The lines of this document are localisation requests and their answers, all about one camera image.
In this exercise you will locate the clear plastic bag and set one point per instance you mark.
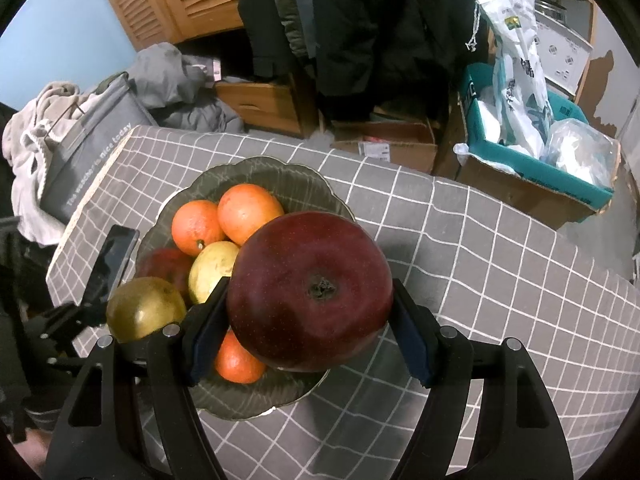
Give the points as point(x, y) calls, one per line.
point(580, 152)

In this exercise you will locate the black hooded coat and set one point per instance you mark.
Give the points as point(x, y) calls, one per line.
point(380, 25)

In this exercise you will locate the green glass bowl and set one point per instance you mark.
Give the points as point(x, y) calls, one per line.
point(280, 180)

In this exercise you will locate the orange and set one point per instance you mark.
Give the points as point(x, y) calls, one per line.
point(250, 212)
point(197, 227)
point(237, 360)

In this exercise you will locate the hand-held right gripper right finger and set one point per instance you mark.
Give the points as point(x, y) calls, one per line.
point(412, 340)

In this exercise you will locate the teal cardboard box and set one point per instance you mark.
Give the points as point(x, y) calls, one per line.
point(530, 185)

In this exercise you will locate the brown cardboard box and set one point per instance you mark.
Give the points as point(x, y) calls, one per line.
point(395, 145)

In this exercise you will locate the beige blanket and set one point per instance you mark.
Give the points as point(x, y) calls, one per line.
point(25, 145)

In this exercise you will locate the black jacket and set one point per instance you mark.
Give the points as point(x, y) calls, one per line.
point(260, 20)

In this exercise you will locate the grey jacket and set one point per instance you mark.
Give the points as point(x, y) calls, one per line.
point(300, 10)

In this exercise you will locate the red apple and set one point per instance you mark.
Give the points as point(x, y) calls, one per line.
point(310, 290)
point(165, 265)

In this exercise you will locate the wooden shelf unit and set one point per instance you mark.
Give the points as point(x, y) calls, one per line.
point(586, 50)

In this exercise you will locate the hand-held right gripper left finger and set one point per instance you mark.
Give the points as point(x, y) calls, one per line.
point(205, 340)

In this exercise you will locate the green mango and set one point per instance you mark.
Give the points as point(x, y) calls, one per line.
point(145, 310)

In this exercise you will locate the grey clothes pile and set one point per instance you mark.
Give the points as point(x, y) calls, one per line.
point(170, 85)

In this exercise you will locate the grey tote bag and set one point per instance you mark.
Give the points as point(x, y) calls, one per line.
point(85, 160)

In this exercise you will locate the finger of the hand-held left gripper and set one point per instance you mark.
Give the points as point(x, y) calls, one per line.
point(117, 252)
point(70, 352)

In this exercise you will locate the wooden drawer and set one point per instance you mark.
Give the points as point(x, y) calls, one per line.
point(260, 102)

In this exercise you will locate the white patterned plastic bag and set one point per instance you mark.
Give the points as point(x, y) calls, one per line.
point(520, 75)

